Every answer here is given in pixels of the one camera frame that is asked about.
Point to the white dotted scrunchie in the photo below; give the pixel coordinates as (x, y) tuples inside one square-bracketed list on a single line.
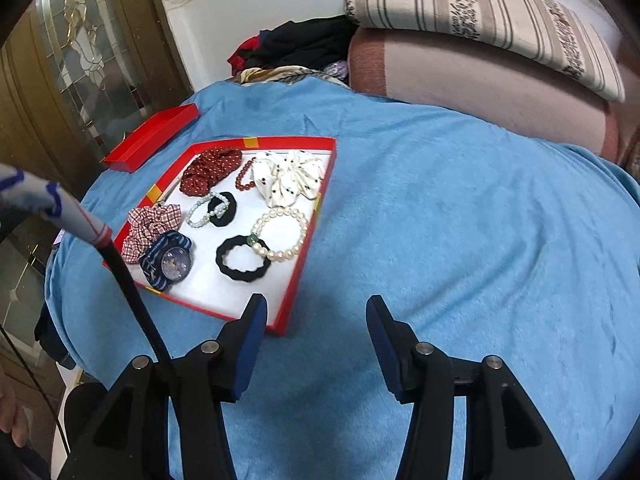
[(290, 180)]

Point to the beige patterned cushion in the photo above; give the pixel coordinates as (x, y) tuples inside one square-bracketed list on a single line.
[(631, 157)]

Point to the red tray with white inside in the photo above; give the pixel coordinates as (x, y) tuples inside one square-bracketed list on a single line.
[(210, 285)]

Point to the pink cushion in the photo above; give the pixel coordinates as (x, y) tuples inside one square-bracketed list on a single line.
[(450, 80)]

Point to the red box lid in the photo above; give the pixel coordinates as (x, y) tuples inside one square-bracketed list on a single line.
[(150, 137)]

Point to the beige patterned cloth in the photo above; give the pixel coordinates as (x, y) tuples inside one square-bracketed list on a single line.
[(270, 74)]

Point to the red plaid scrunchie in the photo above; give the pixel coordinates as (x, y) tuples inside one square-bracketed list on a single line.
[(142, 232)]

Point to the dark red dotted scrunchie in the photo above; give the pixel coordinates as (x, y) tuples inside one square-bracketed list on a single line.
[(205, 172)]

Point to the glass panel door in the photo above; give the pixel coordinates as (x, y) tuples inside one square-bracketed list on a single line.
[(75, 60)]

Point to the blue blanket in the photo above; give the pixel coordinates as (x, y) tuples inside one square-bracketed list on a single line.
[(450, 260)]

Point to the dark cloth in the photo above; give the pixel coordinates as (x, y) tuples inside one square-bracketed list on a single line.
[(55, 340)]

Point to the red cloth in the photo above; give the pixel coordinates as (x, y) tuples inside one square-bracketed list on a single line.
[(239, 60)]

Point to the person's left hand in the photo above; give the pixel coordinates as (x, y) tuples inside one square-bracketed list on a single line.
[(12, 410)]

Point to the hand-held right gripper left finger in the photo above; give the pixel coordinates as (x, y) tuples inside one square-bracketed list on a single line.
[(252, 330)]

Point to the blue striped wristwatch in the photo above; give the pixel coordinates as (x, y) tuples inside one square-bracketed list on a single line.
[(170, 262)]

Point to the striped floral pillow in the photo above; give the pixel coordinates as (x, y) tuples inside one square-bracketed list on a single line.
[(475, 0)]

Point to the small purple item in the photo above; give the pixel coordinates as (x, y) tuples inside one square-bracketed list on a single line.
[(336, 67)]

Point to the black garment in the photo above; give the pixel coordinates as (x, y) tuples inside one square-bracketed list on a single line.
[(305, 42)]

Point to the pale purple paper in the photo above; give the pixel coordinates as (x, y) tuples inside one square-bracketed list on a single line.
[(58, 239)]

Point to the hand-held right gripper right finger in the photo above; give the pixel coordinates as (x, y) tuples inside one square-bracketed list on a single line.
[(385, 340)]

